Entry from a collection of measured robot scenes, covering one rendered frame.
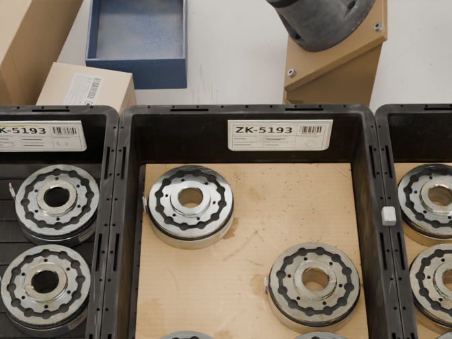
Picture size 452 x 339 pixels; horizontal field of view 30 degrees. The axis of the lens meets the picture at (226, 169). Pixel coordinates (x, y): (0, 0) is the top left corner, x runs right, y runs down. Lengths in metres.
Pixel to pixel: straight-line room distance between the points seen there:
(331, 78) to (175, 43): 0.30
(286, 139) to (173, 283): 0.22
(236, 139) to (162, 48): 0.38
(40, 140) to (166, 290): 0.24
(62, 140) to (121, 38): 0.38
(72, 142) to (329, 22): 0.39
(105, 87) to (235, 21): 0.29
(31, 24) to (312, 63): 0.41
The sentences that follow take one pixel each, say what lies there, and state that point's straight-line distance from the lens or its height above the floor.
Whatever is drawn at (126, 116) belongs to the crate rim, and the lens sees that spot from 1.00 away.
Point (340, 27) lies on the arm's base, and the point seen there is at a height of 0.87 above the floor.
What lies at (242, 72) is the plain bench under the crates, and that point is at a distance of 1.34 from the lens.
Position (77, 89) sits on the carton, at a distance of 1.24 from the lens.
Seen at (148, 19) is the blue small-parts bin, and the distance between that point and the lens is 1.42.
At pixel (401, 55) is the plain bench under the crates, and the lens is 1.39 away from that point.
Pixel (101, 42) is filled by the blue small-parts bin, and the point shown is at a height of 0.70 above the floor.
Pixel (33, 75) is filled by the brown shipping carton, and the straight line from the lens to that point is 1.30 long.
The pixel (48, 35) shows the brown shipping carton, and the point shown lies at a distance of 1.33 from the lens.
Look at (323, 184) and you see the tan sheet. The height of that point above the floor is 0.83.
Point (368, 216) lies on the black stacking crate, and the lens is 0.96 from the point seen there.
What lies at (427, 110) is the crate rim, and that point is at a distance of 1.03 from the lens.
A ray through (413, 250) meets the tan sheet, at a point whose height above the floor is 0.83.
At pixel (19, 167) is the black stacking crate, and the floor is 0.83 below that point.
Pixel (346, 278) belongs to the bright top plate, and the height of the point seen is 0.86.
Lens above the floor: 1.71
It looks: 55 degrees down
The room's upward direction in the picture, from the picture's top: straight up
